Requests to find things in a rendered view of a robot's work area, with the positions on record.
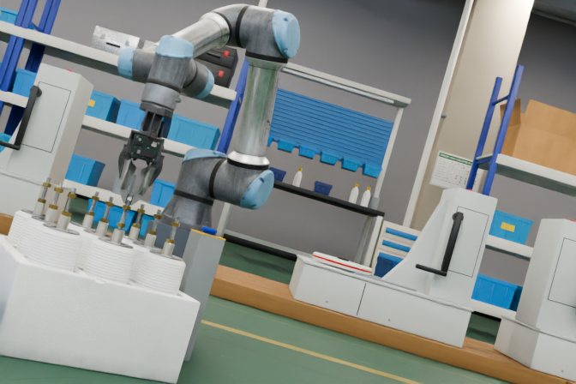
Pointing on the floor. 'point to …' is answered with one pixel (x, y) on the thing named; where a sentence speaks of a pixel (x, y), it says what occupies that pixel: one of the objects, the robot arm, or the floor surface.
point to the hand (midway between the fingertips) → (129, 198)
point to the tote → (384, 267)
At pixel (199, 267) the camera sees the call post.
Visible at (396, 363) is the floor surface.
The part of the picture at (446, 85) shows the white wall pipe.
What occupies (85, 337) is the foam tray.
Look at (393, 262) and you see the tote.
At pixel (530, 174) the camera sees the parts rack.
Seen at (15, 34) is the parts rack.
